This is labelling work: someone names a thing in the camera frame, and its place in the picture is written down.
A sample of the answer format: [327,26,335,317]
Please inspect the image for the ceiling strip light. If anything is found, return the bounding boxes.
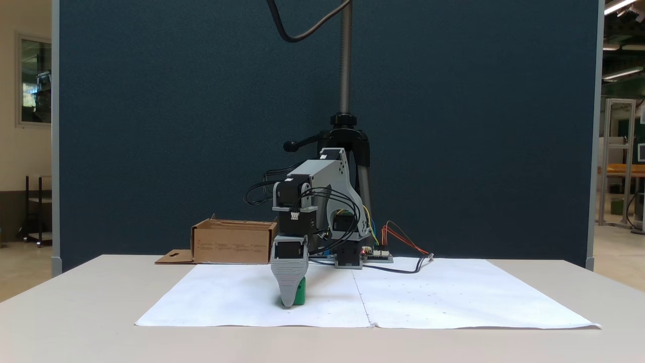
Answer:
[603,66,645,82]
[604,0,638,15]

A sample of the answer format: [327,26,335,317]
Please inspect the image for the green dice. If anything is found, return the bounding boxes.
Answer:
[280,276,307,307]

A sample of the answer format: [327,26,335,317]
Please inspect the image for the black shelf cart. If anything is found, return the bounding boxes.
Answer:
[19,174,52,248]

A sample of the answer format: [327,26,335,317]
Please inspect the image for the brown cardboard box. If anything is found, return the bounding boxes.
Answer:
[155,214,279,265]

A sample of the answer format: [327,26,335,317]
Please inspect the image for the wall window frame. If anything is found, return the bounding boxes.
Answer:
[15,33,52,128]

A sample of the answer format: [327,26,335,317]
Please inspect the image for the thin black table cable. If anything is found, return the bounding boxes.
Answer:
[363,254,434,275]

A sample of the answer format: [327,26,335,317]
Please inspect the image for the thick black cable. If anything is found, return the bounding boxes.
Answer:
[266,0,352,43]

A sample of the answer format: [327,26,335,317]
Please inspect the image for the dark blue partition panel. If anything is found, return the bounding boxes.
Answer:
[52,0,605,277]

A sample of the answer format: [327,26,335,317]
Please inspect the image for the orange workbench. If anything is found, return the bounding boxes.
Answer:
[598,163,645,178]

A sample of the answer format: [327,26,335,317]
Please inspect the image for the grey metal frame rack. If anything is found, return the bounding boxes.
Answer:
[598,98,637,226]

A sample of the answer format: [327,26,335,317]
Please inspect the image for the black and grey tripod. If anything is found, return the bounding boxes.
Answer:
[283,0,376,237]

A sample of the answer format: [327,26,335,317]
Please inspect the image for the small circuit board with red LED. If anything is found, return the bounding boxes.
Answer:
[361,246,394,264]

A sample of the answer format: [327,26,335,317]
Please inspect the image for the yellow and blue wires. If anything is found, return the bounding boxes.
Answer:
[364,204,379,247]

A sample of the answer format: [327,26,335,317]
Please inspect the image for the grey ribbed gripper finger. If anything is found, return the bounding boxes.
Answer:
[271,264,308,308]

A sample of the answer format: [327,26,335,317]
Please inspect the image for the white paper sheet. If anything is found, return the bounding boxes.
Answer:
[135,263,374,329]
[352,258,602,330]

